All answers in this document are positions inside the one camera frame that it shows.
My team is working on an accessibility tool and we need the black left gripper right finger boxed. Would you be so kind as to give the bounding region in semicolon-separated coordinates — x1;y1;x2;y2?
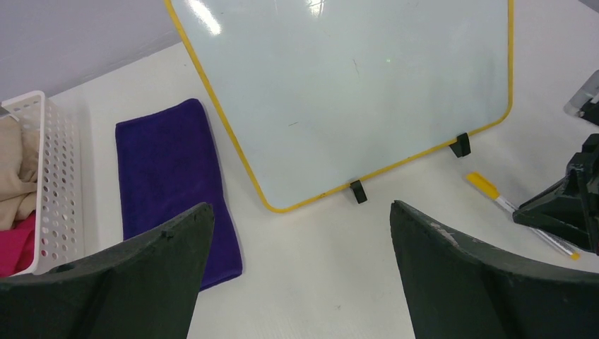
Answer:
390;201;598;338

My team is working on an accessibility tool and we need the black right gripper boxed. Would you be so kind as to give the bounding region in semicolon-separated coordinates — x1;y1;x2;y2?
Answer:
519;133;598;255

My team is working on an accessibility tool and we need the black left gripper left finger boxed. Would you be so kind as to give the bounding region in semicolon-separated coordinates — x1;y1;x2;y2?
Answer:
1;203;214;338

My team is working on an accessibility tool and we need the white marker pen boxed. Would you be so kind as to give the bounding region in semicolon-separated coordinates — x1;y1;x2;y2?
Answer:
464;174;581;261

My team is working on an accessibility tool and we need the yellow framed whiteboard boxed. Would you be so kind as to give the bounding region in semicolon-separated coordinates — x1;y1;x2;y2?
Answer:
165;1;514;213

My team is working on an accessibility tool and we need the yellow marker cap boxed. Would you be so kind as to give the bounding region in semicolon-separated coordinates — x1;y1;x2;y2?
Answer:
465;172;501;201

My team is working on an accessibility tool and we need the white plastic basket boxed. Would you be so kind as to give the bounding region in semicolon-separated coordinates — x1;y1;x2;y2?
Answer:
1;90;85;275

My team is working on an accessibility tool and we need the purple towel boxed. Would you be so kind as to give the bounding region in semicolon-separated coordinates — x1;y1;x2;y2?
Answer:
115;98;243;290

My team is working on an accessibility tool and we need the pink cloth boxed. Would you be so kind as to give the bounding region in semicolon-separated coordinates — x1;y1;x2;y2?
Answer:
1;212;35;278

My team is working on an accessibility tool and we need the beige cloth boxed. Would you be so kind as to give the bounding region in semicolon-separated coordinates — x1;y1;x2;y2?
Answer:
1;115;40;231

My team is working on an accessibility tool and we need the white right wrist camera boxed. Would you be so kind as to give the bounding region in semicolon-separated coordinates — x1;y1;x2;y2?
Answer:
564;71;598;126

